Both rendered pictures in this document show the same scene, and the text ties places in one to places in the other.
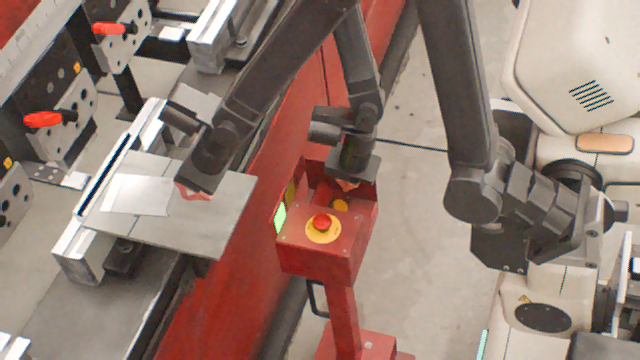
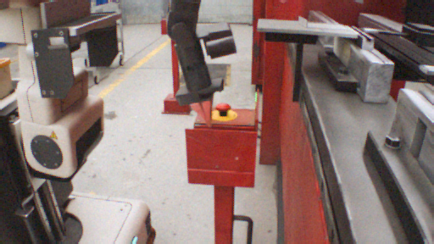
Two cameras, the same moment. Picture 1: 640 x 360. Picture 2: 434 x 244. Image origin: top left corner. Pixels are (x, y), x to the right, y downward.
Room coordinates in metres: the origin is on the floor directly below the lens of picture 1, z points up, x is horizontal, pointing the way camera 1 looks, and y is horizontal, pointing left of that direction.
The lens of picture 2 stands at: (1.69, -0.27, 1.13)
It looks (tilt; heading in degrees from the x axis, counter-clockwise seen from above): 25 degrees down; 160
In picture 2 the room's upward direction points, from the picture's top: straight up
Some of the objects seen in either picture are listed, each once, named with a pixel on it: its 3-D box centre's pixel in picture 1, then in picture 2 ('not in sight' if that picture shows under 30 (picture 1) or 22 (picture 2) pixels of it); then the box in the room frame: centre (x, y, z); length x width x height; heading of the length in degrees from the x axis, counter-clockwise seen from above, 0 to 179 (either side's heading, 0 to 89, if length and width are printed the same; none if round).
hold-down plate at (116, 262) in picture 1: (152, 209); (335, 69); (0.99, 0.32, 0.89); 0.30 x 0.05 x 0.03; 153
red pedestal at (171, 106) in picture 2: not in sight; (175, 63); (-0.93, 0.28, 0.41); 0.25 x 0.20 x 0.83; 63
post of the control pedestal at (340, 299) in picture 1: (341, 304); (224, 237); (1.00, -0.01, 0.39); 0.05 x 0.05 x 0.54; 64
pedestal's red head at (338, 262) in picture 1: (327, 217); (225, 134); (1.00, -0.01, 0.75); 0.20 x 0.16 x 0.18; 154
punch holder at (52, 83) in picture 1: (38, 94); not in sight; (0.96, 0.40, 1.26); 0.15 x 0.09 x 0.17; 153
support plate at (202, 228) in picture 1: (171, 202); (304, 27); (0.91, 0.26, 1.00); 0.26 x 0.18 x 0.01; 63
